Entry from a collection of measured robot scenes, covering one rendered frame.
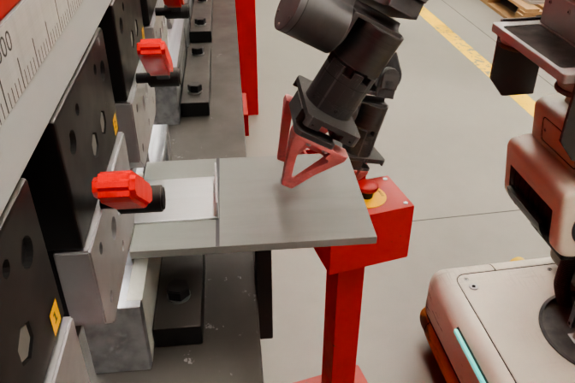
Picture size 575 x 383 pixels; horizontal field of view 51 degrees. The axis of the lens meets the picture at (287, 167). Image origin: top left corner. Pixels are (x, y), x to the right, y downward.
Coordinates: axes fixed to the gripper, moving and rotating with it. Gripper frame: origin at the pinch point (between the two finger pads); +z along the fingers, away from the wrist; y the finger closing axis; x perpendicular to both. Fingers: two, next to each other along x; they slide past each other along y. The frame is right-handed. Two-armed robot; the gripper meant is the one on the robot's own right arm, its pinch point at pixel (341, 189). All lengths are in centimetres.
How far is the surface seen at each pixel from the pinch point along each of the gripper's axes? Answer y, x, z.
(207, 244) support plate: 40, 41, -17
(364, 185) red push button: 2.4, 10.5, -7.6
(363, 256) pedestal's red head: 0.6, 15.5, 4.4
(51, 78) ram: 57, 59, -41
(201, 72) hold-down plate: 25.9, -26.3, -10.3
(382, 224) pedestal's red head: -0.6, 15.4, -2.7
